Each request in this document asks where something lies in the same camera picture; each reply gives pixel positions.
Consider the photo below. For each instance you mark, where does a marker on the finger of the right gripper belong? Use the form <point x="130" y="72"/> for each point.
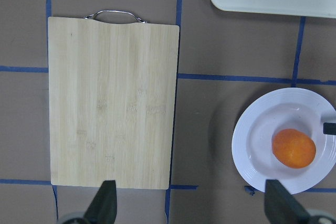
<point x="329" y="128"/>

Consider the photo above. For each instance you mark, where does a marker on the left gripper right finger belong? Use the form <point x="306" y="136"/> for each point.
<point x="281" y="206"/>

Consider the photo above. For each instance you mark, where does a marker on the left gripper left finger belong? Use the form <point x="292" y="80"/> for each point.
<point x="103" y="208"/>

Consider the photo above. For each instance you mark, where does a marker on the orange fruit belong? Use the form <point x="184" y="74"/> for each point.
<point x="293" y="148"/>

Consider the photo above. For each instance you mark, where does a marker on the white round plate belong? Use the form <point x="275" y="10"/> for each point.
<point x="286" y="108"/>

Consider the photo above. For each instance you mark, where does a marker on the bamboo cutting board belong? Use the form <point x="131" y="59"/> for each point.
<point x="111" y="102"/>

